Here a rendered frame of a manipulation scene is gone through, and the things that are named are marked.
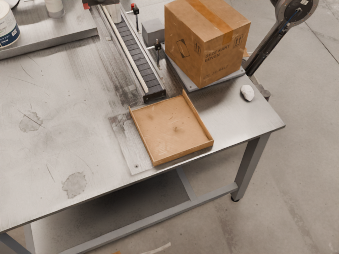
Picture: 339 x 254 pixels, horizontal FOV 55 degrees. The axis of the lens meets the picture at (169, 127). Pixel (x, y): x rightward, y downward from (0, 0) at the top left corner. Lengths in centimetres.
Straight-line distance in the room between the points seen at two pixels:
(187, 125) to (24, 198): 69
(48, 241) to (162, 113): 94
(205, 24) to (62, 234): 128
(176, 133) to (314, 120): 153
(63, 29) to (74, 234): 108
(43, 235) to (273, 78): 207
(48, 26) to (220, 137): 108
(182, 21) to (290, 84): 163
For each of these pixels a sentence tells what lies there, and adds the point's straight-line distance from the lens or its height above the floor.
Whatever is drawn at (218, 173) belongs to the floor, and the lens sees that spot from 222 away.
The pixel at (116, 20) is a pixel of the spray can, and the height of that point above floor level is 90.
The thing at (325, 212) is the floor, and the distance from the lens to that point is 230.
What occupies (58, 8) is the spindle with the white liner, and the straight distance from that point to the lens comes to 192.
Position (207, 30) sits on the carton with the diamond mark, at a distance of 137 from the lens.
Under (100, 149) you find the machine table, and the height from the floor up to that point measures 83.
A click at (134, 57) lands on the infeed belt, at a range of 161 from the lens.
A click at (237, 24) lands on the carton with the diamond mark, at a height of 112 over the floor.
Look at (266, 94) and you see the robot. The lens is 227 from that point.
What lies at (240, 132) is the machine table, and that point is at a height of 83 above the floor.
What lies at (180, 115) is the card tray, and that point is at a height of 83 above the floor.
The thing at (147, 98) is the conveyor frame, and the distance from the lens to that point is 144.
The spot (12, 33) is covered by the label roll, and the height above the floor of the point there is 93.
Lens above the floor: 194
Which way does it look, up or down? 54 degrees down
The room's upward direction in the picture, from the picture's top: straight up
